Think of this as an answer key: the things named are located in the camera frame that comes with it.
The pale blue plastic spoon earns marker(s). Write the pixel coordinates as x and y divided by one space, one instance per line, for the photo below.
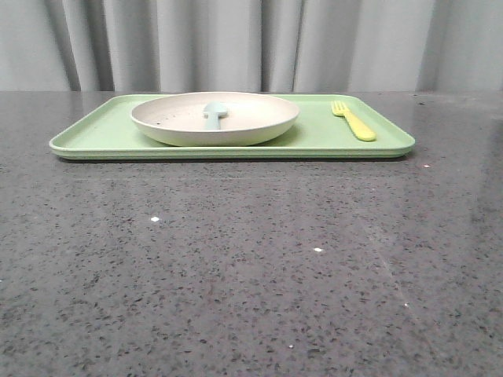
213 112

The cream round plate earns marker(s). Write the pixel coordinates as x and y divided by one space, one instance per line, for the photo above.
179 119

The yellow plastic fork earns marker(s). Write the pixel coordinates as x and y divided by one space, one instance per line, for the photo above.
359 129

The light green plastic tray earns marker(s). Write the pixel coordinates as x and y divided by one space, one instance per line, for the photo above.
108 132

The grey pleated curtain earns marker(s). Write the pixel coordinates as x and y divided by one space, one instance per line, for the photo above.
272 46

